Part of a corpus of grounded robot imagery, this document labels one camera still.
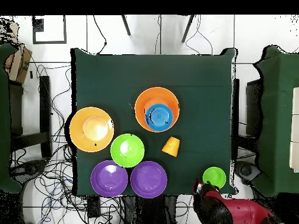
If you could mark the orange plastic cup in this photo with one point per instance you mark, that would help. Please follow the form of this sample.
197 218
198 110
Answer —
171 145

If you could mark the small green plastic bowl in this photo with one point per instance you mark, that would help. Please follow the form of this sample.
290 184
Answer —
215 176

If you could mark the purple plastic bowl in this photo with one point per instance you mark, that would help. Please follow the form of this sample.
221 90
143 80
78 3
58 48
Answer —
109 178
148 179

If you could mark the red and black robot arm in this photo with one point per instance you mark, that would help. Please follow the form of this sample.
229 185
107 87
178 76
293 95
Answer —
233 210

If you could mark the dark green tablecloth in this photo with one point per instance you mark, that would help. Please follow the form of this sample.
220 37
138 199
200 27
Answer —
151 74

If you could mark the large orange plastic bowl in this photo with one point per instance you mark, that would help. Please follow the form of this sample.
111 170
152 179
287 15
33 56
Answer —
91 129
161 95

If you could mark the white boxes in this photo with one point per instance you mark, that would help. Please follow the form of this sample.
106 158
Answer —
294 128

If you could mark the black floor frame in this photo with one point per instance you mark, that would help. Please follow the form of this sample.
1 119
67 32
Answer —
49 42

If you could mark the black bench frame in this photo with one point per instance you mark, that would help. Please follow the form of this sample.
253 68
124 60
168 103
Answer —
44 105

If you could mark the black power strip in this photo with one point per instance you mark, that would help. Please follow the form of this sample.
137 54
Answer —
94 206

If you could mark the medium green plastic bowl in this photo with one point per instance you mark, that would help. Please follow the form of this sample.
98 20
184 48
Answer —
127 150

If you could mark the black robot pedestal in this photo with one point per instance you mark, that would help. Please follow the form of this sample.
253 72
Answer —
151 210

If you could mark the small blue plastic bowl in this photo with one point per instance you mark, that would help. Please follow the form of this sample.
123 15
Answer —
159 116

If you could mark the black tripod leg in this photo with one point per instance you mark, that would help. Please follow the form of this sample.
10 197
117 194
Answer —
126 25
187 29

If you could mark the cardboard box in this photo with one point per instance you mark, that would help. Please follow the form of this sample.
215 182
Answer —
18 60

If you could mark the green cloth side table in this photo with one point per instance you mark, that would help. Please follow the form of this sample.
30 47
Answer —
278 116
4 116

